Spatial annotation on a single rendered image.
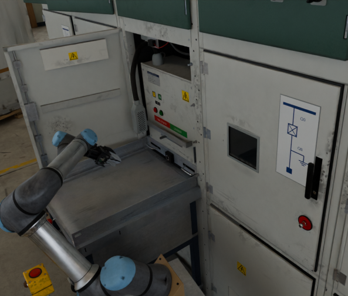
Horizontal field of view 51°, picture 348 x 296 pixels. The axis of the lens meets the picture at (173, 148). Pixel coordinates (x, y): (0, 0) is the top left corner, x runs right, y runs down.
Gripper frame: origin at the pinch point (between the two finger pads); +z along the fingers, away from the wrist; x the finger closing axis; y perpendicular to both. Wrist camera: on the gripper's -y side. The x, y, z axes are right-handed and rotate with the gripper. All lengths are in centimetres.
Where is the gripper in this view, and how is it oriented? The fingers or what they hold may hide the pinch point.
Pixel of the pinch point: (118, 160)
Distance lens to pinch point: 191.5
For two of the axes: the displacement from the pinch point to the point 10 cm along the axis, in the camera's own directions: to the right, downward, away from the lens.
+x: 5.1, -8.5, -1.6
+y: 4.2, 4.1, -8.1
